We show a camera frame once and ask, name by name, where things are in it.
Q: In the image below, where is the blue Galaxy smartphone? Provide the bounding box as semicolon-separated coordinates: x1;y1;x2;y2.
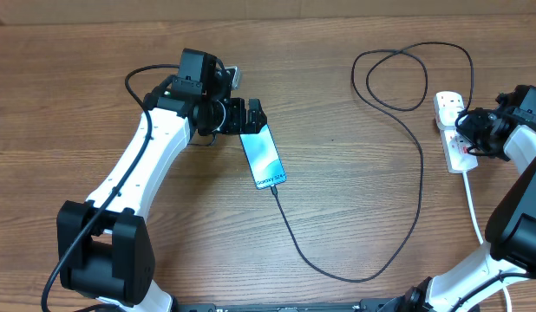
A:
240;125;287;190

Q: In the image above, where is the black charger cable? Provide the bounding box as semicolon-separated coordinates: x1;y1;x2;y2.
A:
270;42;476;283

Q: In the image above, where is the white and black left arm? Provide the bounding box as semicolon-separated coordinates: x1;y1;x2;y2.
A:
41;49;267;311

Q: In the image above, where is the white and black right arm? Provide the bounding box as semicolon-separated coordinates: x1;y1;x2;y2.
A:
381;85;536;311

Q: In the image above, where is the white charger plug adapter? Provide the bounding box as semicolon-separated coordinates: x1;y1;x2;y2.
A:
435;107;463;131

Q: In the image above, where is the white power strip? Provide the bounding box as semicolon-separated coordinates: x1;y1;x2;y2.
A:
433;91;478;173

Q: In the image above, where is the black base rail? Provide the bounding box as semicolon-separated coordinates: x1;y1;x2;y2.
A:
168;297;413;312

